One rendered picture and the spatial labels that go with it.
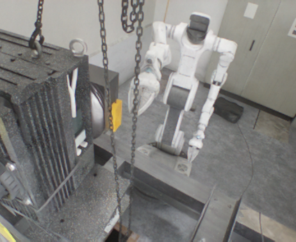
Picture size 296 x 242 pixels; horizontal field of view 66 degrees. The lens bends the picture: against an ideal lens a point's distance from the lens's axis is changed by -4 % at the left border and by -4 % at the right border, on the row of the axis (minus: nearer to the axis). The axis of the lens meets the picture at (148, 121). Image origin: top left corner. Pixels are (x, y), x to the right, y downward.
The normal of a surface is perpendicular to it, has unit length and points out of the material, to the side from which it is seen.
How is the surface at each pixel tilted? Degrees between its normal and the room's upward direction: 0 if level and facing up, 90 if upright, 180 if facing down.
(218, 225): 0
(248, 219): 0
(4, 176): 48
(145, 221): 0
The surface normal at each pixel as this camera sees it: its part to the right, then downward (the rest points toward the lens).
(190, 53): -0.36, 0.61
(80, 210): 0.11, -0.73
